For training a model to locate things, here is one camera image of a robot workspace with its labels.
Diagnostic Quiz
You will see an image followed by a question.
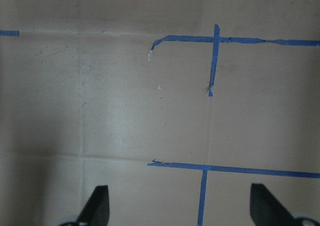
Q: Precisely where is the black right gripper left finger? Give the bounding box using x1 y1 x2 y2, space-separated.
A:
76 185 110 226

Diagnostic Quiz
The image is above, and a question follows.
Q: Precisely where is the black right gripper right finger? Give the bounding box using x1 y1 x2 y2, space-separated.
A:
249 183 302 226

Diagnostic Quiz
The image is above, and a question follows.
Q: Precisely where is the brown paper table cover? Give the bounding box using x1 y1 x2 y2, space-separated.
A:
0 0 320 225

